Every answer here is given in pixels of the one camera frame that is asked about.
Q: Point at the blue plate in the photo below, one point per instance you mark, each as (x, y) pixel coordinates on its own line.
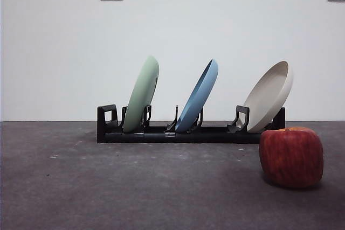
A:
(199, 98)

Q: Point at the pale green plate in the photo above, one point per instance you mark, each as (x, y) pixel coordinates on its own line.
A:
(143, 92)

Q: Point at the black plate rack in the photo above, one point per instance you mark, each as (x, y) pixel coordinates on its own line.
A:
(188, 137)

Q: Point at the red apple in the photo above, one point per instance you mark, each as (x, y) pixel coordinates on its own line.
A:
(291, 157)

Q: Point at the beige plate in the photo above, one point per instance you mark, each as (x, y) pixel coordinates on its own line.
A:
(269, 98)

